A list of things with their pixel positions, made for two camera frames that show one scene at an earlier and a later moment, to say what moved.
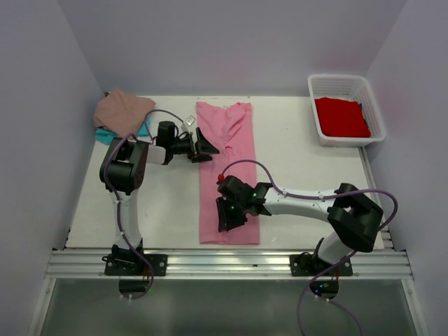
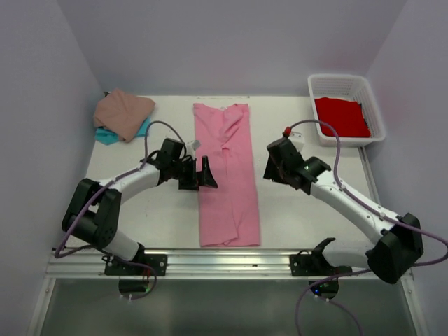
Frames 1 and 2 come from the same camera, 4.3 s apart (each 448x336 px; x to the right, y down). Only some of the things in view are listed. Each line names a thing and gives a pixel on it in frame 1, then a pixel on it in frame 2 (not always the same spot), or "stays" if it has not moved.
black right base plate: (306, 264) stays
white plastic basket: (348, 87) stays
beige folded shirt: (122, 113) stays
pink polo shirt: (229, 129) stays
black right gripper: (226, 222) to (269, 173)
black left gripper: (201, 146) to (192, 183)
